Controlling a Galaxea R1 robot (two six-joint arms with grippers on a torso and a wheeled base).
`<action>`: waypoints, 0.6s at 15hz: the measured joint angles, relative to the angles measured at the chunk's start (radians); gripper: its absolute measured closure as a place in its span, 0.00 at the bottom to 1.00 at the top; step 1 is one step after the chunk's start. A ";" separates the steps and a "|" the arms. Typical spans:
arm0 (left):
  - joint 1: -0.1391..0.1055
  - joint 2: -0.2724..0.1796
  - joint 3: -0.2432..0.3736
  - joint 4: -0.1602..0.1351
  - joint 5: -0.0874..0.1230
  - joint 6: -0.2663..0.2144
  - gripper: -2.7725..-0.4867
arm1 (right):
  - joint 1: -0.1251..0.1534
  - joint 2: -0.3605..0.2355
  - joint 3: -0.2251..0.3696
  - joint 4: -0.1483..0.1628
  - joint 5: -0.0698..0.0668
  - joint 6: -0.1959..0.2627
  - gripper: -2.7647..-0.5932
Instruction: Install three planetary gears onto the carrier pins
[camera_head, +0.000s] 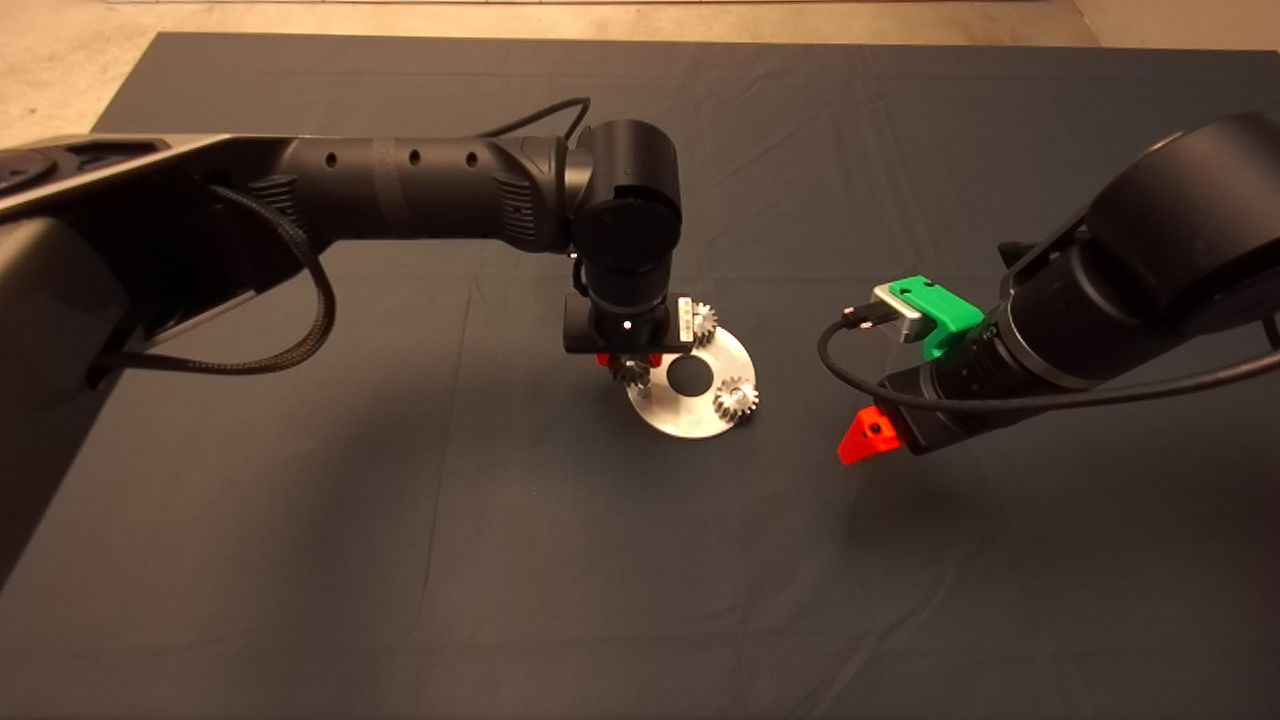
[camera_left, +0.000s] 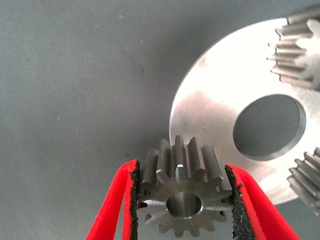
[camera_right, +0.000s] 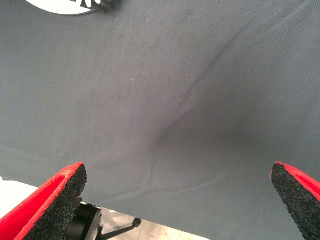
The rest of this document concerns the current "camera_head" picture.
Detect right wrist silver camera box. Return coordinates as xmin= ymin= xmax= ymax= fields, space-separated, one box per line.
xmin=870 ymin=282 xmax=925 ymax=345

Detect dark table cloth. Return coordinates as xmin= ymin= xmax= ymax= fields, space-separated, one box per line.
xmin=0 ymin=32 xmax=1280 ymax=720

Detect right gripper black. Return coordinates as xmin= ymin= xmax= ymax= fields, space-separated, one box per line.
xmin=837 ymin=362 xmax=953 ymax=467

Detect right wrist green camera mount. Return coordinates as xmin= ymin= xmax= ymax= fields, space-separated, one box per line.
xmin=893 ymin=274 xmax=985 ymax=362

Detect thin black left camera cable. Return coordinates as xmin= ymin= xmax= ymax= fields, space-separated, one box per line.
xmin=478 ymin=96 xmax=593 ymax=141

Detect left arm braided black hose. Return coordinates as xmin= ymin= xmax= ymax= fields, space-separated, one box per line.
xmin=92 ymin=184 xmax=337 ymax=377

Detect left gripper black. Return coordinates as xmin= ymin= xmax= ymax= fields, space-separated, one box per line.
xmin=562 ymin=292 xmax=695 ymax=369

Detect round metal carrier plate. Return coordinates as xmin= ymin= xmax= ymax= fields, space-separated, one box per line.
xmin=626 ymin=325 xmax=758 ymax=439

